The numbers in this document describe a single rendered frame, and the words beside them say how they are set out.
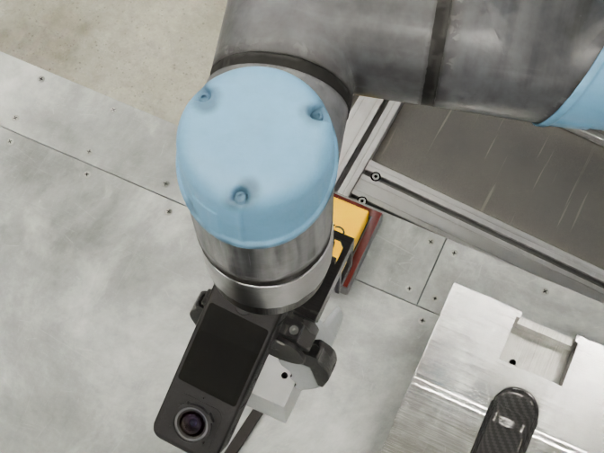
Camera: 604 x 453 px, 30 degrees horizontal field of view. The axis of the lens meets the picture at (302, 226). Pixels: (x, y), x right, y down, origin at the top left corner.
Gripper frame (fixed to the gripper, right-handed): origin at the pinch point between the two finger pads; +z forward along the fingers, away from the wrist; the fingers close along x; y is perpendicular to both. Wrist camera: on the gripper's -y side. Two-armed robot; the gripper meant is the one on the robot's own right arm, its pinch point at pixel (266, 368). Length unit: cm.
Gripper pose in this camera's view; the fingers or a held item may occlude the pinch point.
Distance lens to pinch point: 84.2
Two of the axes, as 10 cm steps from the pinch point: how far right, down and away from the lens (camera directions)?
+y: 4.2, -8.4, 3.3
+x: -9.1, -3.9, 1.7
